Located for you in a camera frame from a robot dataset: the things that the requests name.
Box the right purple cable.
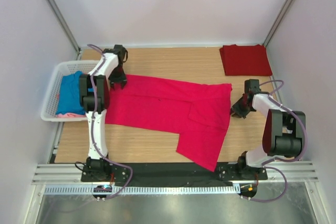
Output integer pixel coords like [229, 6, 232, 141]
[246, 79, 308, 202]

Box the aluminium front rail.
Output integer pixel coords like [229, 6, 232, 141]
[33, 161, 319, 184]

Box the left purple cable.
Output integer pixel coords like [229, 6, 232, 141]
[86, 43, 133, 200]

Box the folded dark red t shirt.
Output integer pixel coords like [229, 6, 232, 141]
[219, 45, 272, 77]

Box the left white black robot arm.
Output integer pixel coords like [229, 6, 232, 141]
[79, 44, 128, 182]

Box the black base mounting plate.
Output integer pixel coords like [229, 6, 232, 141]
[80, 162, 268, 187]

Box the aluminium frame post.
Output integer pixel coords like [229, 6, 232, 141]
[263, 0, 295, 48]
[46, 0, 81, 56]

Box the purple cable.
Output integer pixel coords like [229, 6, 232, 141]
[246, 79, 308, 202]
[86, 43, 133, 200]

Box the magenta pink t shirt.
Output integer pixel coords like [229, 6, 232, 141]
[105, 75, 232, 172]

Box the white slotted cable duct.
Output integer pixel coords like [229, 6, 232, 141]
[44, 184, 240, 196]

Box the white perforated plastic basket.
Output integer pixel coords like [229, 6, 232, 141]
[40, 60, 99, 122]

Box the right aluminium frame post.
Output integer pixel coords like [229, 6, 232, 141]
[263, 0, 295, 48]

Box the blue t shirt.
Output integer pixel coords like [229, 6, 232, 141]
[56, 71, 85, 117]

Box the left aluminium frame post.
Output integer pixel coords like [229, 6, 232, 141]
[46, 0, 81, 56]

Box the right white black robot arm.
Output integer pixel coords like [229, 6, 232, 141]
[230, 79, 308, 180]

